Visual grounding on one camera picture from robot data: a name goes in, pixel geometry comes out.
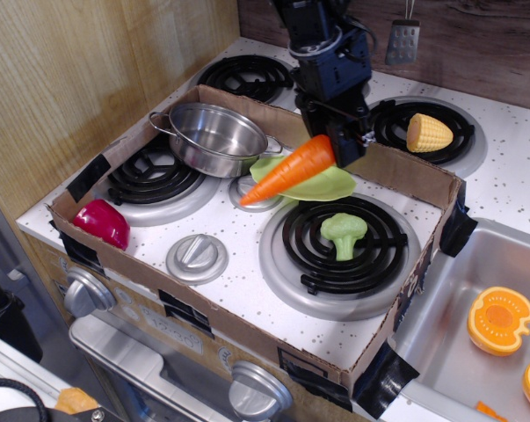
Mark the hanging metal slotted spatula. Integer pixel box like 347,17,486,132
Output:
385,0,421,66

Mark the orange toy carrot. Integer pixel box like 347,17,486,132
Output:
240,135,336,207

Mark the light green plastic plate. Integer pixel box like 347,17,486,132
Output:
250,156,356,201

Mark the silver oven knob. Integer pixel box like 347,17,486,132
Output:
229,360,293,421
64,266,117,318

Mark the left silver oven knob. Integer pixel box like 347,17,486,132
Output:
64,266,117,318

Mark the silver stove knob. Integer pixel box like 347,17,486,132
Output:
229,175,283,213
166,234,229,286

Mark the front silver stove knob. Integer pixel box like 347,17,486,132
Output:
166,234,229,286

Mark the brown cardboard fence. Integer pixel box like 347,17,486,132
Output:
49,85,475,421

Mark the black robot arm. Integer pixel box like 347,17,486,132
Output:
272,1,375,168

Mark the back left black burner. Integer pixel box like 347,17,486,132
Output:
196,55,294,102

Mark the black cable bottom left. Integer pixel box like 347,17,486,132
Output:
0,377,50,422

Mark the red toy pepper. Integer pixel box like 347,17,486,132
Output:
72,199,131,251

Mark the silver oven door handle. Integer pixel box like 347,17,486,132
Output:
69,315,237,421

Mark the yellow toy corn cob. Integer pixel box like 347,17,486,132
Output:
406,113,454,153

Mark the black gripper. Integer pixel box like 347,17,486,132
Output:
289,25,376,168

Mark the orange object bottom left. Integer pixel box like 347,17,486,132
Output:
54,387,98,415

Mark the stainless steel pot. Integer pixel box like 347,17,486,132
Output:
149,103,283,178

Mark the back right black burner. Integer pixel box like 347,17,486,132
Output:
371,97,476,164

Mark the green toy broccoli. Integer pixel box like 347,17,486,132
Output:
320,213,368,261

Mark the large orange pumpkin half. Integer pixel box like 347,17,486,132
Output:
467,287,530,357

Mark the stainless steel sink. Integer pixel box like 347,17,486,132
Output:
381,219,530,421

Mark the front right black burner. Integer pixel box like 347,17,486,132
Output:
281,196,410,296

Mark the right silver oven knob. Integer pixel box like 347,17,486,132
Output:
229,360,293,421

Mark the middle silver stove knob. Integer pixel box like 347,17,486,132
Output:
229,175,283,213

